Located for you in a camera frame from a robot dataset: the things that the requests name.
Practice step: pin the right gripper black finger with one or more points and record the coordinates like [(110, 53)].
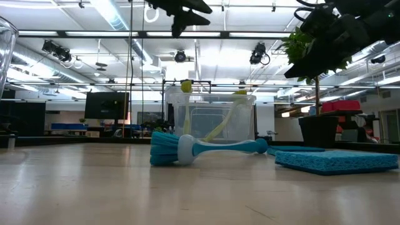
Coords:
[(325, 56)]

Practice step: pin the black ceiling light rail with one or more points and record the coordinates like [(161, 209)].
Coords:
[(226, 34)]

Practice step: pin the black aluminium table frame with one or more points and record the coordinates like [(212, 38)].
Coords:
[(359, 147)]

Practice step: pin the blue scrub sponge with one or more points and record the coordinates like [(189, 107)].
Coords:
[(336, 161), (297, 149)]

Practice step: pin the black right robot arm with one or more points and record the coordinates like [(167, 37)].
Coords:
[(389, 25)]

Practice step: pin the black monitor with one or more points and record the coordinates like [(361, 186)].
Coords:
[(106, 106)]

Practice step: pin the silver ventilation duct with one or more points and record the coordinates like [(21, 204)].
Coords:
[(115, 18)]

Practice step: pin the black plant pot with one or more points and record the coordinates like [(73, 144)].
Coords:
[(318, 131)]

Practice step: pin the black ceiling spotlight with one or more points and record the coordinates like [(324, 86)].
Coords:
[(378, 59), (257, 53), (56, 51), (180, 56)]

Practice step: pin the black gantry frame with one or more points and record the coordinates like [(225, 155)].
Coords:
[(200, 82)]

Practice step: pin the blue dish brush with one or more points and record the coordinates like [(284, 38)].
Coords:
[(168, 148)]

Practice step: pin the blue cabinet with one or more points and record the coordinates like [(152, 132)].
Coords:
[(68, 126)]

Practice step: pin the green leafy plant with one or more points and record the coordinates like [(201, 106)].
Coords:
[(300, 47)]

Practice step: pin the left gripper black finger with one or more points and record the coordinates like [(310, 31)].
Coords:
[(187, 5), (184, 20)]

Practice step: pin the small grey post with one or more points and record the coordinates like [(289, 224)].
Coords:
[(11, 141)]

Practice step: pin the yellow-green dish brush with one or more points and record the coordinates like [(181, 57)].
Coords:
[(187, 118), (231, 107)]

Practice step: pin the deep clear plastic bin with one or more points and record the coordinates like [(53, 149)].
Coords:
[(237, 125)]

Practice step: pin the red storage box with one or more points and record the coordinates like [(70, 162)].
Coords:
[(340, 106)]

